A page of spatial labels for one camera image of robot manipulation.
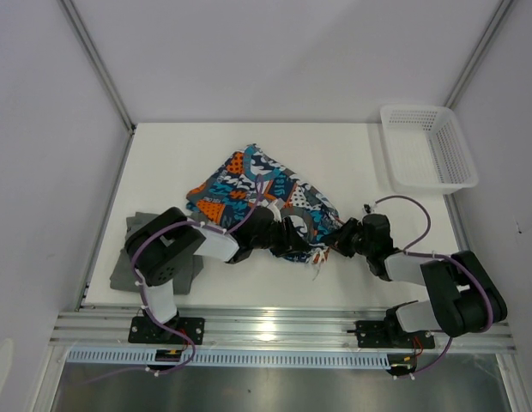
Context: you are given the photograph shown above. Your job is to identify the colourful patterned shorts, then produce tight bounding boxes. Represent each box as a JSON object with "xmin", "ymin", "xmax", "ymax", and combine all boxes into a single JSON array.
[{"xmin": 186, "ymin": 144, "xmax": 342, "ymax": 267}]

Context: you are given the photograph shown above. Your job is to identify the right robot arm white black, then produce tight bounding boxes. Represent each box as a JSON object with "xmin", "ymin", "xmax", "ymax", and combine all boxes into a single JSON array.
[{"xmin": 328, "ymin": 214, "xmax": 508, "ymax": 347}]

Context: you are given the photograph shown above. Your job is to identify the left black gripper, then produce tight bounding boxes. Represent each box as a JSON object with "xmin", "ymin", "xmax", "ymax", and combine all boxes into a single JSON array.
[{"xmin": 251, "ymin": 216, "xmax": 311, "ymax": 258}]

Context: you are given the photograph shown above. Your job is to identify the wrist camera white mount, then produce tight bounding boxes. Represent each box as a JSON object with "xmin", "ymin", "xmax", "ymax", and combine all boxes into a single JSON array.
[
  {"xmin": 267, "ymin": 199, "xmax": 291, "ymax": 222},
  {"xmin": 363, "ymin": 202, "xmax": 377, "ymax": 215}
]

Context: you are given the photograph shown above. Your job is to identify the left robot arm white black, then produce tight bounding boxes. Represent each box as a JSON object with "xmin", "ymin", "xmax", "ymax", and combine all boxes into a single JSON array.
[{"xmin": 124, "ymin": 206, "xmax": 311, "ymax": 343}]

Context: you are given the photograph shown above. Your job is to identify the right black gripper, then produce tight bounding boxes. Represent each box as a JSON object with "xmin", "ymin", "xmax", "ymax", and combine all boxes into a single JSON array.
[{"xmin": 321, "ymin": 217, "xmax": 373, "ymax": 258}]

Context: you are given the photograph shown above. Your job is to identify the aluminium mounting rail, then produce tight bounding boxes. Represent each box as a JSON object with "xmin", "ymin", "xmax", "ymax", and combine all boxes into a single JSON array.
[{"xmin": 49, "ymin": 305, "xmax": 517, "ymax": 354}]

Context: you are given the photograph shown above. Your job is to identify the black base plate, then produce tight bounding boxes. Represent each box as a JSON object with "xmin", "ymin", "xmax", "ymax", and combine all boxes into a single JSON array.
[
  {"xmin": 346, "ymin": 320, "xmax": 435, "ymax": 349},
  {"xmin": 128, "ymin": 316, "xmax": 206, "ymax": 346}
]

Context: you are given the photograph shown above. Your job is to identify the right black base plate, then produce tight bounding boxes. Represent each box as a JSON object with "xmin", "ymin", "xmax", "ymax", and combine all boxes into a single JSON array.
[{"xmin": 346, "ymin": 320, "xmax": 435, "ymax": 349}]

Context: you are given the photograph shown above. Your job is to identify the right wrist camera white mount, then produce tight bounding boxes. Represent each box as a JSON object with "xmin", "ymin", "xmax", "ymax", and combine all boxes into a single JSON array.
[{"xmin": 363, "ymin": 202, "xmax": 377, "ymax": 215}]

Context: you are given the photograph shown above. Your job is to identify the grey shorts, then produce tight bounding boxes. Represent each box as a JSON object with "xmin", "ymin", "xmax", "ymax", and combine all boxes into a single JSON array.
[{"xmin": 110, "ymin": 212, "xmax": 203, "ymax": 295}]

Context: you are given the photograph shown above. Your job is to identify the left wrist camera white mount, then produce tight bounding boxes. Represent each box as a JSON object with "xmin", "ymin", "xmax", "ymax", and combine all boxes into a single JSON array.
[{"xmin": 267, "ymin": 199, "xmax": 291, "ymax": 222}]

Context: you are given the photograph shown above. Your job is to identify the white plastic basket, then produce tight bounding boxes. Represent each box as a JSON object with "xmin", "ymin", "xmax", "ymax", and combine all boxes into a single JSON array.
[{"xmin": 380, "ymin": 104, "xmax": 479, "ymax": 195}]

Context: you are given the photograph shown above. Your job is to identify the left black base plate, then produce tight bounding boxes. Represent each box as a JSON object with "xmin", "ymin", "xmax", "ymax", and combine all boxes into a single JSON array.
[{"xmin": 128, "ymin": 316, "xmax": 206, "ymax": 346}]

